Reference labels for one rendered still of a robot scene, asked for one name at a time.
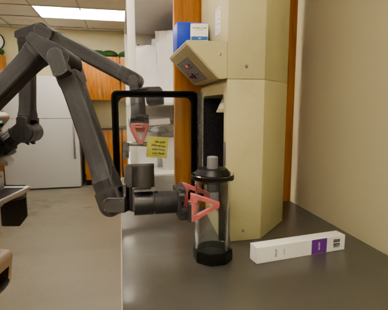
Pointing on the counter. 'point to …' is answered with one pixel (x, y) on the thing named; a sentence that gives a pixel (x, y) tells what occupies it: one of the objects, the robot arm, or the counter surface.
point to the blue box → (181, 34)
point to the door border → (155, 97)
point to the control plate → (191, 70)
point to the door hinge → (200, 128)
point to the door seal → (153, 95)
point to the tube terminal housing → (252, 107)
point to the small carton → (199, 31)
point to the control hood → (204, 59)
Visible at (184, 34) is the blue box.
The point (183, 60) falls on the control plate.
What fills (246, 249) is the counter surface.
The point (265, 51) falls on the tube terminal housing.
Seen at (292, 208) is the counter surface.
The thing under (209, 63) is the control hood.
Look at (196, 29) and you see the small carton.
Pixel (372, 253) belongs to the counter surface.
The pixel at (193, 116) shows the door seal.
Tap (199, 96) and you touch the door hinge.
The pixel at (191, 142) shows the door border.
